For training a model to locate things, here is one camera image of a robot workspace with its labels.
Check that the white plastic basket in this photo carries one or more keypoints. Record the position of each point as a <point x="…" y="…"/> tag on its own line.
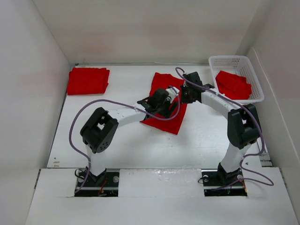
<point x="241" y="66"/>

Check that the folded red t-shirt stack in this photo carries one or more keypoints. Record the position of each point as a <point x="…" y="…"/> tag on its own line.
<point x="87" y="81"/>

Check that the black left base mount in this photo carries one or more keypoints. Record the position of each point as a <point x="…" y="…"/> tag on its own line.
<point x="106" y="184"/>

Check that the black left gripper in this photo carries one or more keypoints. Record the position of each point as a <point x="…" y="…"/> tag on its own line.
<point x="169" y="107"/>

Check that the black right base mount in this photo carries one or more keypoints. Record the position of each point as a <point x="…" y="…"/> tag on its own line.
<point x="213" y="185"/>

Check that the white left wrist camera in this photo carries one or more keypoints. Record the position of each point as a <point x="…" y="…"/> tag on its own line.
<point x="173" y="92"/>

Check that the red t-shirts in basket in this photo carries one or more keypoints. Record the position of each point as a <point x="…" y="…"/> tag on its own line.
<point x="233" y="86"/>

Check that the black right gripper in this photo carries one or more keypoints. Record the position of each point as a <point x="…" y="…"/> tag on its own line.
<point x="183" y="100"/>

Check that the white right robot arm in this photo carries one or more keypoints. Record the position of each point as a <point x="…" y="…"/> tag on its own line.
<point x="243" y="126"/>

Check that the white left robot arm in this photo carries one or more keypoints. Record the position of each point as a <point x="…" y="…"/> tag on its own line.
<point x="99" y="130"/>

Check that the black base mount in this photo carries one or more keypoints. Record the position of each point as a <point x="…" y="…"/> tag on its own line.
<point x="106" y="184"/>
<point x="213" y="185"/>

